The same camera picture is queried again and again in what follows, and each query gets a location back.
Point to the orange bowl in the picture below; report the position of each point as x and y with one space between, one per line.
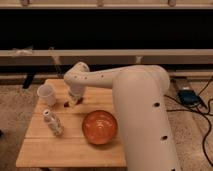
99 127

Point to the blue power adapter box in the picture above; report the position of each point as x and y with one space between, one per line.
188 97

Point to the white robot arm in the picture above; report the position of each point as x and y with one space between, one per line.
138 98

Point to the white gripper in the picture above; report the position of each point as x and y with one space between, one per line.
76 92

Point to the wooden rail fence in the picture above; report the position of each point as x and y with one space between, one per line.
106 57

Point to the white ceramic cup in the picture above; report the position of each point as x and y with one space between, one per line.
47 93

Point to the clear plastic bottle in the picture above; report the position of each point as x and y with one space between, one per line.
53 122

